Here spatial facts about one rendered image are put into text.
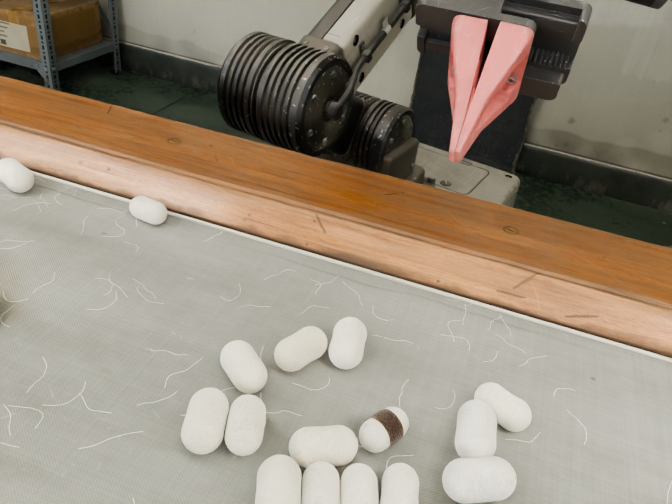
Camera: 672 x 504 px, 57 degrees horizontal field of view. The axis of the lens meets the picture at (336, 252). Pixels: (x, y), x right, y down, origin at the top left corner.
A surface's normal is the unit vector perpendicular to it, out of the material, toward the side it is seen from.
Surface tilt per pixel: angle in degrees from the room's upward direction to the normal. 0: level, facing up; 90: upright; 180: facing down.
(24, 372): 0
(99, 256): 0
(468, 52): 61
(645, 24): 90
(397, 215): 0
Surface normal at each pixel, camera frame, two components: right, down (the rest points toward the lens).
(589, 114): -0.36, 0.48
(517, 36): -0.24, 0.04
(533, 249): 0.11, -0.82
